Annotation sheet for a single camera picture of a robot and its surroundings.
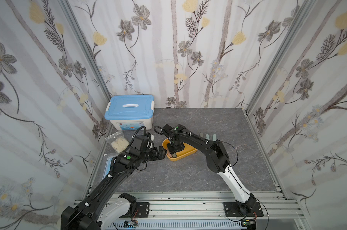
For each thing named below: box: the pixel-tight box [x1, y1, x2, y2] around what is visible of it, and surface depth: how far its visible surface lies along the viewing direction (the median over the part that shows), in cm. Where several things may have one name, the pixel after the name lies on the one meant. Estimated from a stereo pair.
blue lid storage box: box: [104, 94, 155, 131], surface depth 103 cm
